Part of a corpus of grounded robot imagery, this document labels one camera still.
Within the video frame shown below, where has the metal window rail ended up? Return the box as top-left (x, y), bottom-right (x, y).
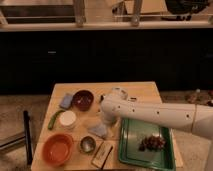
top-left (0, 0), bottom-right (213, 31)

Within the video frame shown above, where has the blue sponge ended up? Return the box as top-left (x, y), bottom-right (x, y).
top-left (59, 93), bottom-right (73, 109)

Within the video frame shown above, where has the light blue towel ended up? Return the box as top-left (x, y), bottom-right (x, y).
top-left (88, 123), bottom-right (107, 139)

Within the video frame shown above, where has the black chair frame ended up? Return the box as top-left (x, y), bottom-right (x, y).
top-left (0, 111), bottom-right (33, 165)

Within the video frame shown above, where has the dark red bowl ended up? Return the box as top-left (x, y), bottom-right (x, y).
top-left (72, 90), bottom-right (94, 111)

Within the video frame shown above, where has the orange plastic bowl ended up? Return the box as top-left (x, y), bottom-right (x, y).
top-left (42, 133), bottom-right (74, 167)

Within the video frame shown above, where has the green cucumber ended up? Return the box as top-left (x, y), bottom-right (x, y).
top-left (48, 110), bottom-right (64, 130)

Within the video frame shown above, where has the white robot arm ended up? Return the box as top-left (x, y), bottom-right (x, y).
top-left (100, 88), bottom-right (213, 171)

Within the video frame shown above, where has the green plastic tray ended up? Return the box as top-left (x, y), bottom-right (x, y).
top-left (118, 119), bottom-right (176, 171)

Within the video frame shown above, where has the wooden block with black strip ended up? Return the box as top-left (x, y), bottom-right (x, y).
top-left (91, 141), bottom-right (113, 169)

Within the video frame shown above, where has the bunch of dark grapes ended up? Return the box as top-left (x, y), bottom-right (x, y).
top-left (139, 135), bottom-right (166, 151)

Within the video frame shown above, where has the small metal bowl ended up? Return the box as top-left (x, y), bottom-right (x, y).
top-left (80, 136), bottom-right (96, 153)

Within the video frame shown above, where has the white paper cup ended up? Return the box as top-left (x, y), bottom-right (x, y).
top-left (59, 111), bottom-right (77, 129)

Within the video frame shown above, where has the wooden table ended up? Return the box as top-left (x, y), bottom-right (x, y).
top-left (31, 82), bottom-right (183, 171)

